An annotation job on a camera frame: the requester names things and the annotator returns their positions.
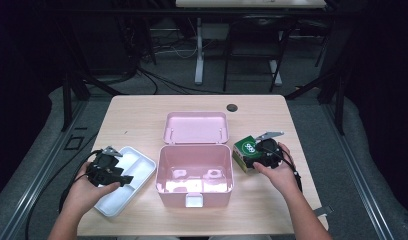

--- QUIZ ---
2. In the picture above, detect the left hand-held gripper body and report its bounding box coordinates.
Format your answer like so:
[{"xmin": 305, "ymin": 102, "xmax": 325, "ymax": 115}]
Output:
[{"xmin": 86, "ymin": 145, "xmax": 125, "ymax": 188}]

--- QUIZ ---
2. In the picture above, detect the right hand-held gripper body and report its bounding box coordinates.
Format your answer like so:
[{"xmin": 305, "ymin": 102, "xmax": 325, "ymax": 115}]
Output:
[{"xmin": 253, "ymin": 131, "xmax": 285, "ymax": 169}]

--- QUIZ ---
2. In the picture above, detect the green and white medicine box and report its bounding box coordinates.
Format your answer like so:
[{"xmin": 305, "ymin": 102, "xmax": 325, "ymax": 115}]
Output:
[{"xmin": 232, "ymin": 135, "xmax": 264, "ymax": 174}]

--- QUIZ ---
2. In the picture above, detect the white divided tray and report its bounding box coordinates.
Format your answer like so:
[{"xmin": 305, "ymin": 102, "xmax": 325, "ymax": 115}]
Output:
[{"xmin": 93, "ymin": 145, "xmax": 158, "ymax": 218}]

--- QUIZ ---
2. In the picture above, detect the pink storage box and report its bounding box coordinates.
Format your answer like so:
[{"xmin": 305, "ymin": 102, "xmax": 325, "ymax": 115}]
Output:
[{"xmin": 155, "ymin": 111, "xmax": 235, "ymax": 209}]

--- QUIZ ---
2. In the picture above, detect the person's right hand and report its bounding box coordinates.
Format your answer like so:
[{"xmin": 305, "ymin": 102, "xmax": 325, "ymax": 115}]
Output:
[{"xmin": 252, "ymin": 143, "xmax": 301, "ymax": 198}]

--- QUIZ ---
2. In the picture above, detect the person's left hand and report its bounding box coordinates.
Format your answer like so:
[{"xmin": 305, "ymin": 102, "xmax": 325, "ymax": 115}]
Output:
[{"xmin": 63, "ymin": 162, "xmax": 121, "ymax": 214}]

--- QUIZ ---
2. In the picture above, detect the black metal stand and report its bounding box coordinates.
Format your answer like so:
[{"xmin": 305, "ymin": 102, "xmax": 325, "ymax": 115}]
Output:
[
  {"xmin": 285, "ymin": 66, "xmax": 346, "ymax": 136},
  {"xmin": 60, "ymin": 66, "xmax": 126, "ymax": 133}
]

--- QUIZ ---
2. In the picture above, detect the grey metal table clip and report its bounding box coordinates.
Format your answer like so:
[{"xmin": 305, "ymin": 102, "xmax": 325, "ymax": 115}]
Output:
[{"xmin": 313, "ymin": 205, "xmax": 334, "ymax": 218}]

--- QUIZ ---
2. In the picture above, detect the white background desk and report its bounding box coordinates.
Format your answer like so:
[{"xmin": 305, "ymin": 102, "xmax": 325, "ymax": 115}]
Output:
[{"xmin": 175, "ymin": 0, "xmax": 326, "ymax": 87}]

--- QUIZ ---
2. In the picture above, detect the black chair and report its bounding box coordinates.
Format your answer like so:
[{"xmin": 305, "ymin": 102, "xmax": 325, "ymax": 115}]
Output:
[{"xmin": 222, "ymin": 14, "xmax": 298, "ymax": 94}]

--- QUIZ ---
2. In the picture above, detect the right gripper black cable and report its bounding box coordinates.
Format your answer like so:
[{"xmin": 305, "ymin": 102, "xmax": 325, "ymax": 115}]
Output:
[{"xmin": 275, "ymin": 146, "xmax": 303, "ymax": 194}]

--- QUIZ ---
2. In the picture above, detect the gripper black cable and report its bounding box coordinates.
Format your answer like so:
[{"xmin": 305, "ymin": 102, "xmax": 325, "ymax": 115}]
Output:
[
  {"xmin": 58, "ymin": 149, "xmax": 103, "ymax": 214},
  {"xmin": 275, "ymin": 146, "xmax": 303, "ymax": 194}
]

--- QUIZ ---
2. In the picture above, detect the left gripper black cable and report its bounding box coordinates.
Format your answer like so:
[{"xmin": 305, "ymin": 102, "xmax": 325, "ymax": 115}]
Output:
[{"xmin": 58, "ymin": 149, "xmax": 103, "ymax": 214}]

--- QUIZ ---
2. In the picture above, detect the black cable on floor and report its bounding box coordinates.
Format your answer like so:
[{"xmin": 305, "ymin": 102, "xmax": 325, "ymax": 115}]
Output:
[{"xmin": 25, "ymin": 132, "xmax": 100, "ymax": 240}]

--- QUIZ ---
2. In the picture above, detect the grey metal floor rail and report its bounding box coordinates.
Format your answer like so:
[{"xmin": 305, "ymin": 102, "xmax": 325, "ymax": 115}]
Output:
[
  {"xmin": 325, "ymin": 103, "xmax": 398, "ymax": 240},
  {"xmin": 0, "ymin": 99, "xmax": 90, "ymax": 240}
]

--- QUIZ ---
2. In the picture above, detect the bundle of black floor cables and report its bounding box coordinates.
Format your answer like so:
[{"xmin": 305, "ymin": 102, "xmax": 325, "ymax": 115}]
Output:
[{"xmin": 136, "ymin": 66, "xmax": 226, "ymax": 96}]

